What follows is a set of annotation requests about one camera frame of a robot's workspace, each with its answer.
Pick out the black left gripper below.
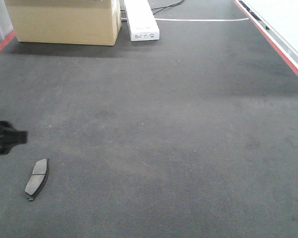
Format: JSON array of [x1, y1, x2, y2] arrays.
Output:
[[0, 120, 28, 155]]

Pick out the grey brake pad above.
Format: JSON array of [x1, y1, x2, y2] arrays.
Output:
[[25, 159, 49, 201]]

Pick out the black conveyor belt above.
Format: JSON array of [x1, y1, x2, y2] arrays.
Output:
[[0, 0, 298, 238]]

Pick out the brown cardboard box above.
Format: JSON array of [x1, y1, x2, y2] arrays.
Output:
[[5, 0, 121, 46]]

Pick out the white long carton box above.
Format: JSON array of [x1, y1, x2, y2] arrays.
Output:
[[124, 0, 160, 42]]

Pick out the red conveyor frame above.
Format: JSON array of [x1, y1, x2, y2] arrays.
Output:
[[0, 1, 298, 77]]

